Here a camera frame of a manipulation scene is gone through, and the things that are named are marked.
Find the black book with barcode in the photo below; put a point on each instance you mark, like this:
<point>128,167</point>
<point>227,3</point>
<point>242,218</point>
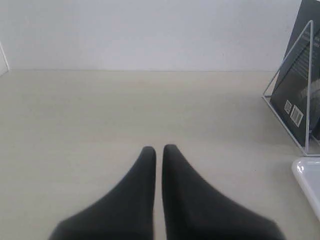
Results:
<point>296,95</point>

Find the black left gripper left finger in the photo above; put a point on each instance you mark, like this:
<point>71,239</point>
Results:
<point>124,213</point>

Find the white plastic tray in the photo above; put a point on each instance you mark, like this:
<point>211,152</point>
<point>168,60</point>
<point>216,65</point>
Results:
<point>306,171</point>

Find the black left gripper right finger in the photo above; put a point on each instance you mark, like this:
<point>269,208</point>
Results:
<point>194,210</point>

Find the white wire book rack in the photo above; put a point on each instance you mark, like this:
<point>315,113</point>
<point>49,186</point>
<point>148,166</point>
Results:
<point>312,145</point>

